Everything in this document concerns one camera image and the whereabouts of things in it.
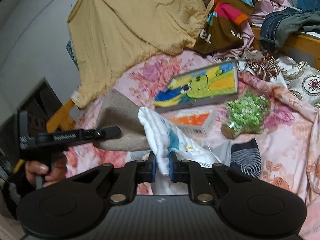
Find tan yellow quilt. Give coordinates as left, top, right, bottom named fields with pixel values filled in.
left=67, top=0, right=206, bottom=108

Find pale pink garment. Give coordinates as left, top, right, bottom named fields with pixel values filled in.
left=213, top=0, right=292, bottom=61

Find person's left hand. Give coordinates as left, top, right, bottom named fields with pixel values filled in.
left=25, top=153, right=67, bottom=187

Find brown multicolour striped garment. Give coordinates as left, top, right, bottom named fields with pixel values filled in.
left=194, top=0, right=258, bottom=54

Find glass jar of green stars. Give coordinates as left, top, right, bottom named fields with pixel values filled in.
left=221, top=89, right=271, bottom=139

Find pink floral bedsheet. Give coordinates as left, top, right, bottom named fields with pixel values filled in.
left=63, top=50, right=320, bottom=240

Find black white striped sock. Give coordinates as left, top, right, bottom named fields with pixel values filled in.
left=230, top=139, right=262, bottom=178

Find blue denim jeans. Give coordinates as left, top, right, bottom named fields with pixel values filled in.
left=260, top=7, right=319, bottom=51

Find white quilted baby cloth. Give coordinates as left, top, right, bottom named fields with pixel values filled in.
left=138, top=107, right=221, bottom=176

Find orange white medicine box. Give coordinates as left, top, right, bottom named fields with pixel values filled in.
left=169, top=109, right=216, bottom=136

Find wooden bed frame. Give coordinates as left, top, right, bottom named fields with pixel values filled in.
left=251, top=26, right=320, bottom=71

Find cream maroon brocade cloth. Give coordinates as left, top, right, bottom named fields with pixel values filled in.
left=237, top=49, right=319, bottom=108

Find grey shallow cardboard box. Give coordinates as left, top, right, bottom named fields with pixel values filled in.
left=152, top=60, right=239, bottom=113

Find beige brown felt cloth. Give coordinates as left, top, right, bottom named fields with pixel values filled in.
left=93, top=88, right=150, bottom=152

